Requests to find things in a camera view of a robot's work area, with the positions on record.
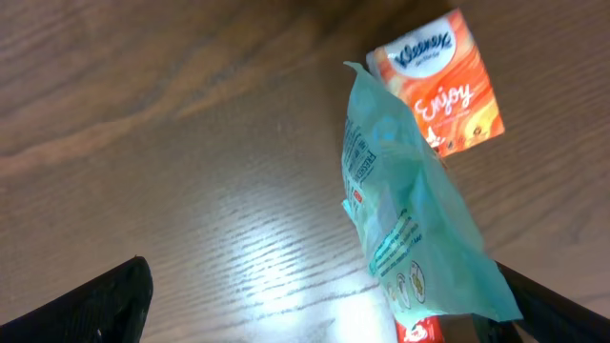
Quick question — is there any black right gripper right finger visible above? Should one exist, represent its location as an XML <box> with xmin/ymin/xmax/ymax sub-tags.
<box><xmin>473</xmin><ymin>264</ymin><xmax>609</xmax><ymax>343</ymax></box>

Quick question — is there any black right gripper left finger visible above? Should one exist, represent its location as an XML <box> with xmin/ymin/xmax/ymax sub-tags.
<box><xmin>1</xmin><ymin>256</ymin><xmax>153</xmax><ymax>343</ymax></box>

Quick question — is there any red stick sachet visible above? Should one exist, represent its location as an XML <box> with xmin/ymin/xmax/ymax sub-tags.
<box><xmin>396</xmin><ymin>316</ymin><xmax>445</xmax><ymax>343</ymax></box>

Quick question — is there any teal wet wipes pack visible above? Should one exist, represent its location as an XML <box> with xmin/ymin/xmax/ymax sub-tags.
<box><xmin>341</xmin><ymin>63</ymin><xmax>522</xmax><ymax>328</ymax></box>

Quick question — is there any orange tissue pack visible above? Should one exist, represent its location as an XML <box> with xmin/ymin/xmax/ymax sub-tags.
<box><xmin>366</xmin><ymin>9</ymin><xmax>505</xmax><ymax>157</ymax></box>

